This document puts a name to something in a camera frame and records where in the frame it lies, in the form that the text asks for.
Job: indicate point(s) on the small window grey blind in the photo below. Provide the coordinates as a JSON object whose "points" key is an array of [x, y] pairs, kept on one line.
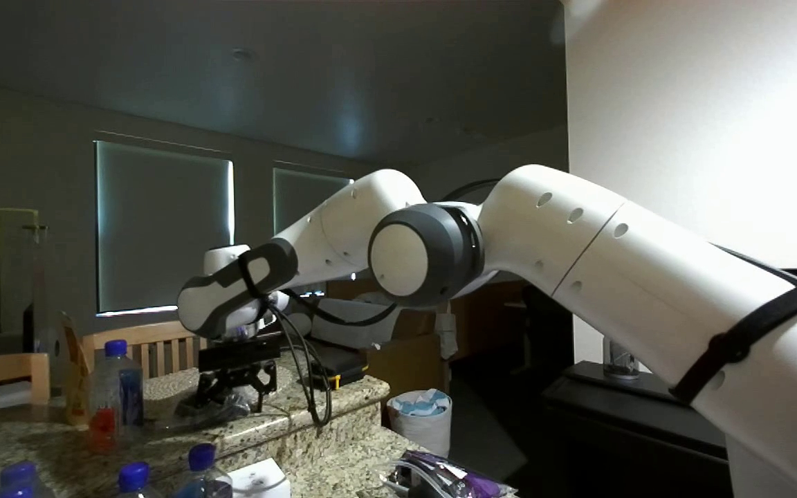
{"points": [[303, 197]]}

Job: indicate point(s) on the plastic bag purple altura card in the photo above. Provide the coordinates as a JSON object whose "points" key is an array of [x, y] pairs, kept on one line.
{"points": [[436, 481]]}

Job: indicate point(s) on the water bottle blue cap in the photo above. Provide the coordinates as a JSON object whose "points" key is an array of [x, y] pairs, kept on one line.
{"points": [[21, 482], [134, 481], [202, 471]]}

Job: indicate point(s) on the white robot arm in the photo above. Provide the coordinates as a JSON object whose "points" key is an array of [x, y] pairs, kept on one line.
{"points": [[602, 266]]}

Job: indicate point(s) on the white cup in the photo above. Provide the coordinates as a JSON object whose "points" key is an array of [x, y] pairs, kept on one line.
{"points": [[419, 425]]}

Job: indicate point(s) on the black cabinet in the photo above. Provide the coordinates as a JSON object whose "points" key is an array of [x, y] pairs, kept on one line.
{"points": [[620, 432]]}

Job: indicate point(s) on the large window grey blind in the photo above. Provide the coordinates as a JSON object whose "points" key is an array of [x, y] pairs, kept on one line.
{"points": [[163, 230]]}

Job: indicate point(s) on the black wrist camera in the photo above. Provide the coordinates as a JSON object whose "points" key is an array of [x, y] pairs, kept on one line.
{"points": [[235, 352]]}

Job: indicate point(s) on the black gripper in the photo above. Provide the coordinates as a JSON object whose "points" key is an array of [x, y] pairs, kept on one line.
{"points": [[245, 378]]}

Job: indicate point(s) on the clear plastic bag dark contents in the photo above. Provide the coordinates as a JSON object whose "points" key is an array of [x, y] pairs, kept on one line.
{"points": [[233, 417]]}

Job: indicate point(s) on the water bottle red label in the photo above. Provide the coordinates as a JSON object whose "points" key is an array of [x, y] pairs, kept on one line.
{"points": [[116, 396]]}

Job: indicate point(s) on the black zip case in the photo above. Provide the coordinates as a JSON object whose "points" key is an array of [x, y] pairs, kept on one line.
{"points": [[346, 370]]}

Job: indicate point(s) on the small white cardboard box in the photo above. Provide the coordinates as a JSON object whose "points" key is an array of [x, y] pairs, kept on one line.
{"points": [[260, 482]]}

